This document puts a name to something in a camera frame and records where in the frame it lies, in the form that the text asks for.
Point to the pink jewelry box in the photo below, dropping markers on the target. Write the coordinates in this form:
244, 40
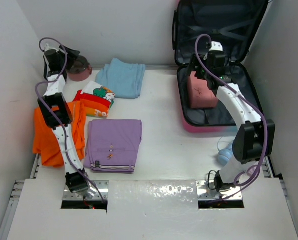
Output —
199, 95

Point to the light blue headphones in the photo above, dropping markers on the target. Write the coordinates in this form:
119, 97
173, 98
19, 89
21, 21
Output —
224, 155

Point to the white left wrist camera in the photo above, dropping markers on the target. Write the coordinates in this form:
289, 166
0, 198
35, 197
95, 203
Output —
47, 47

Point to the light blue trousers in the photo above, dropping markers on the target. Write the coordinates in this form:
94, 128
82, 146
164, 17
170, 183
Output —
124, 79

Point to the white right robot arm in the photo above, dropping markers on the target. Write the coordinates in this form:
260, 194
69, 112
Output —
255, 136

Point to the frog print folded shirt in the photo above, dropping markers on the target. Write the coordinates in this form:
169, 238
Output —
96, 98

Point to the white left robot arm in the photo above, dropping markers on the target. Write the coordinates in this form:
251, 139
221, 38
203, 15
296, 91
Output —
58, 117

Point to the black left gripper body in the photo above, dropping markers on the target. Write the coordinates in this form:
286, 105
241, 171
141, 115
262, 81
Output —
62, 58

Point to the pink suitcase with dark lining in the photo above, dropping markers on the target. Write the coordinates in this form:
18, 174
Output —
233, 23

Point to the orange folded jacket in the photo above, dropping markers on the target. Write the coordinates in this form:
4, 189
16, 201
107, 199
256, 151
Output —
45, 142

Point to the purple shorts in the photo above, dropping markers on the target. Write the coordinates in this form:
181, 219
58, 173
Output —
113, 145

